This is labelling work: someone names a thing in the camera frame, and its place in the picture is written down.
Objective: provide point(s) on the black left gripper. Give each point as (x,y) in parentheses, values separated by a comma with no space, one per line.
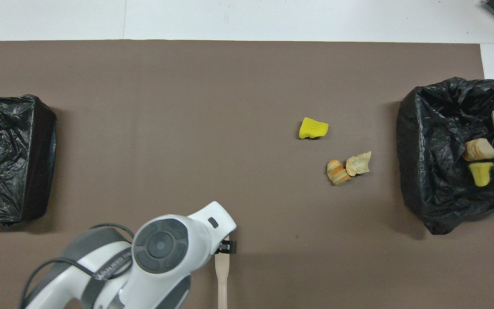
(218,249)

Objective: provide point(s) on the beige brush black bristles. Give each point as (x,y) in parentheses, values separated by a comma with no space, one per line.
(221,283)

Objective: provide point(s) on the striped golden croissant piece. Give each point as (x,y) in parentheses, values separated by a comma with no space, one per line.
(338,173)

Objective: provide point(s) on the yellow green sponge piece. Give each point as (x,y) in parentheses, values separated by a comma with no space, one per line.
(312,128)

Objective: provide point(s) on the pale bread piece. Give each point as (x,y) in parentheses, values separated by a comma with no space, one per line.
(358,164)

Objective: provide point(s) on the pale croissant chunk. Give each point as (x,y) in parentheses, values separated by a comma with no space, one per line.
(480,150)

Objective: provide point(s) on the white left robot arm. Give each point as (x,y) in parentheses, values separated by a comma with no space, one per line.
(161,249)

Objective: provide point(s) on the crumpled black bag bin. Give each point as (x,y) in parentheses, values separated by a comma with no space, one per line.
(427,171)

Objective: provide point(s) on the taut black bag bin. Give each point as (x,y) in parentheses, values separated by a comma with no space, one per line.
(7,159)

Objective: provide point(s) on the brown paper mat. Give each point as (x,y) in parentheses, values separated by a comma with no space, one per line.
(187,128)

